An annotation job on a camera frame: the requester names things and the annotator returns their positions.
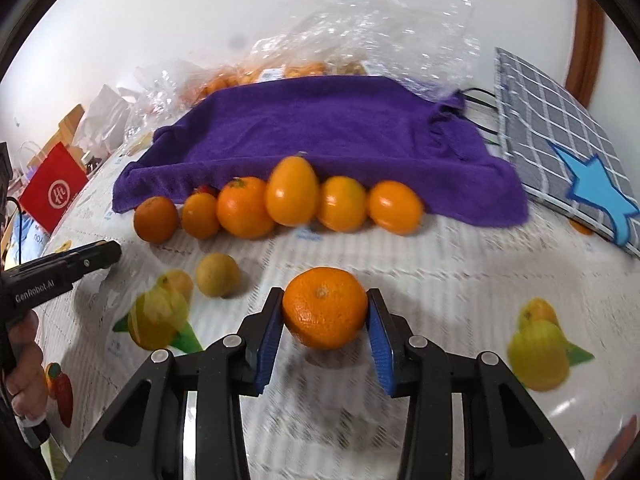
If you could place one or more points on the orange oval fruit right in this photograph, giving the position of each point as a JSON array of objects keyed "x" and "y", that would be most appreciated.
[{"x": 395, "y": 208}]

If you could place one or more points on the small red cherry tomato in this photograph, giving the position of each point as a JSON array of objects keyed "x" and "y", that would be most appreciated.
[{"x": 204, "y": 188}]

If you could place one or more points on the grey checked cushion blue star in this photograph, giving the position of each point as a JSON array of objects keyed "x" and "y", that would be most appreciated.
[{"x": 563, "y": 157}]

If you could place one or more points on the tall oval orange fruit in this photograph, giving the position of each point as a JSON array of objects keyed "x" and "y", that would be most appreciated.
[{"x": 292, "y": 192}]

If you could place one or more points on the small orange mandarin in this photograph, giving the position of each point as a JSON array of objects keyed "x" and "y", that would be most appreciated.
[{"x": 199, "y": 216}]

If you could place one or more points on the person's left hand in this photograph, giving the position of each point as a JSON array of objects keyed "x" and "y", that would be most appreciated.
[{"x": 26, "y": 383}]

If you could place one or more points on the round orange mandarin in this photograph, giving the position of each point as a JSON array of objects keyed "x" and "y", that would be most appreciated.
[{"x": 241, "y": 208}]

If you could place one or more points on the tan round longan fruit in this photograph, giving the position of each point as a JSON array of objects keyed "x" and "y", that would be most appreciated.
[{"x": 218, "y": 275}]

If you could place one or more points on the large orange mandarin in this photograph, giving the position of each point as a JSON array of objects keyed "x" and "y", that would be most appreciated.
[{"x": 324, "y": 308}]

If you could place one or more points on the white plastic bag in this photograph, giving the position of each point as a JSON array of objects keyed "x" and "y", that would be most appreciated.
[{"x": 101, "y": 129}]

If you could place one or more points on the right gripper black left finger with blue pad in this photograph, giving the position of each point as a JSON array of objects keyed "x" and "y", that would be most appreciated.
[{"x": 140, "y": 435}]

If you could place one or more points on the purple towel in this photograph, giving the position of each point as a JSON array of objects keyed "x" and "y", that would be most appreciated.
[{"x": 367, "y": 128}]

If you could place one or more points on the red paper bag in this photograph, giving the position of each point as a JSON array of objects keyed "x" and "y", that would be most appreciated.
[{"x": 53, "y": 187}]

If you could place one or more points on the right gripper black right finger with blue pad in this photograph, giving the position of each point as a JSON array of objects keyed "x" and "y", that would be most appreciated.
[{"x": 506, "y": 435}]

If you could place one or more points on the clear plastic bag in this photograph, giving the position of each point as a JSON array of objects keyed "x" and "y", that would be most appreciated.
[{"x": 428, "y": 46}]

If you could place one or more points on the cardboard box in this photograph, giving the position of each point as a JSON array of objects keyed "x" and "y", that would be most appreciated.
[{"x": 65, "y": 134}]

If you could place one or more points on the bag of small oranges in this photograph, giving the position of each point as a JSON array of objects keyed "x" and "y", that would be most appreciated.
[{"x": 234, "y": 76}]

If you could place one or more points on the dark orange mandarin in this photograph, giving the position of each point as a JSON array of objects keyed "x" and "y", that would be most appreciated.
[{"x": 156, "y": 219}]

